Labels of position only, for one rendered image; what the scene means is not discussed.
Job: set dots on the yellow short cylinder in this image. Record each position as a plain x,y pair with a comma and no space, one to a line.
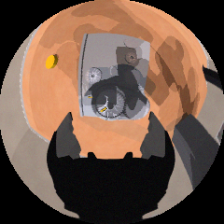
51,61

